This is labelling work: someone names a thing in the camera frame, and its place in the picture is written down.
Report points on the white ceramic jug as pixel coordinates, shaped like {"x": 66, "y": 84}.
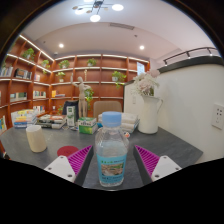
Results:
{"x": 148, "y": 115}

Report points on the small white-green carton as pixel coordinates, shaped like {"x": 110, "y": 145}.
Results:
{"x": 70, "y": 116}

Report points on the clear blue-capped water bottle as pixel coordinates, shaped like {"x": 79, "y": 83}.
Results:
{"x": 111, "y": 156}

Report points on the branched ceiling lamp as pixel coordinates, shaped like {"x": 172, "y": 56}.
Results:
{"x": 95, "y": 16}

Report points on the flat round red coaster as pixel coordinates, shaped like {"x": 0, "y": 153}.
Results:
{"x": 66, "y": 151}

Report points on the recessed ceiling spotlight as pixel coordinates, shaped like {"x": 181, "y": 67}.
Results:
{"x": 142, "y": 47}
{"x": 61, "y": 45}

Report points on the white wall switch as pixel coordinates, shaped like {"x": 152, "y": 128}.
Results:
{"x": 134, "y": 99}

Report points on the red-brown wooden shelf unit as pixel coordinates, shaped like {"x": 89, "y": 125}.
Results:
{"x": 43, "y": 86}

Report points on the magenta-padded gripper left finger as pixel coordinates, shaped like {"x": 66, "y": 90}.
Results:
{"x": 63, "y": 168}

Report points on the white wall socket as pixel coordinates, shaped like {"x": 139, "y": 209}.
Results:
{"x": 218, "y": 116}

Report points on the stack of dark books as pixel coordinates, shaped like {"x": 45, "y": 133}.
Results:
{"x": 51, "y": 121}

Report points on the ceiling air vent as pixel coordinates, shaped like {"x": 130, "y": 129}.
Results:
{"x": 121, "y": 26}

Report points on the stack of colourful books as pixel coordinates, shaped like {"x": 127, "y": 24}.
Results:
{"x": 24, "y": 119}

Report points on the pink and white flowers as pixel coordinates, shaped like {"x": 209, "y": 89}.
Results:
{"x": 144, "y": 83}

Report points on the wooden artist mannequin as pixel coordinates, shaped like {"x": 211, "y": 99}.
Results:
{"x": 82, "y": 96}

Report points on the tan upholstered chair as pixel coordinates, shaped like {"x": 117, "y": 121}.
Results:
{"x": 107, "y": 106}

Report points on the green and white box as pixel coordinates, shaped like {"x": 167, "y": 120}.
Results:
{"x": 87, "y": 126}

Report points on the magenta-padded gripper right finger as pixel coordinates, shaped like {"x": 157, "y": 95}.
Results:
{"x": 160, "y": 168}

